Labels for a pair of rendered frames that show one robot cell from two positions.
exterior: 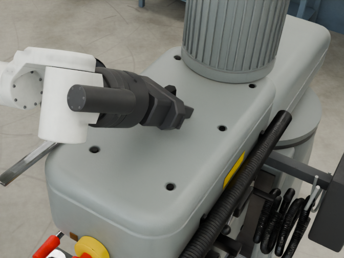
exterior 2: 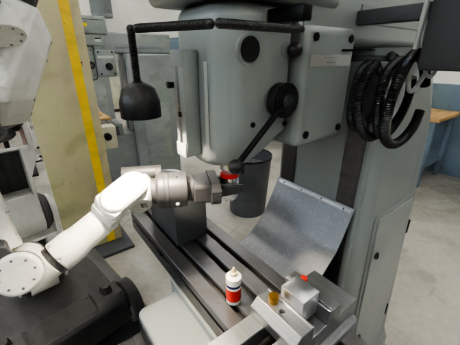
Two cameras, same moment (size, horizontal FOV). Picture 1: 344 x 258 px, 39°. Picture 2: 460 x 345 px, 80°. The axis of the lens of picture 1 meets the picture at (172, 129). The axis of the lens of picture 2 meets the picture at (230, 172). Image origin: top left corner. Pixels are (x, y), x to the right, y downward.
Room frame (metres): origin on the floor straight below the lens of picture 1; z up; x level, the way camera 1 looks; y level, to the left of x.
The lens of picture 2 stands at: (0.08, -0.27, 1.54)
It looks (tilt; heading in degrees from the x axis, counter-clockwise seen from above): 23 degrees down; 25
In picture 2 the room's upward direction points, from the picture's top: straight up
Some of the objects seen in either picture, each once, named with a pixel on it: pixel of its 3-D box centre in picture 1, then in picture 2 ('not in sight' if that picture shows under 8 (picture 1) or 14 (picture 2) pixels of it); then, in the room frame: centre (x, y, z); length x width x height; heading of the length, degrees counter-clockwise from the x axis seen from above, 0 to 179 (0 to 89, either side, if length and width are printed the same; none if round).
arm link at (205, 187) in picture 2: not in sight; (194, 188); (0.60, 0.08, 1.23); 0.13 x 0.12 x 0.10; 38
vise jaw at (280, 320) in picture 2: not in sight; (280, 319); (0.49, -0.19, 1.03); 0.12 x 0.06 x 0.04; 63
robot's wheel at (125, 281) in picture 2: not in sight; (129, 298); (0.73, 0.56, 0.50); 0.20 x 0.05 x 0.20; 72
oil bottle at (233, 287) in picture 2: not in sight; (233, 284); (0.57, -0.04, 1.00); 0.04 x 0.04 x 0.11
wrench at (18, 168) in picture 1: (57, 138); not in sight; (0.58, 0.19, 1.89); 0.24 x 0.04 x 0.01; 150
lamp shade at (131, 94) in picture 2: not in sight; (139, 99); (0.47, 0.10, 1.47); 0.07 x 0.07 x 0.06
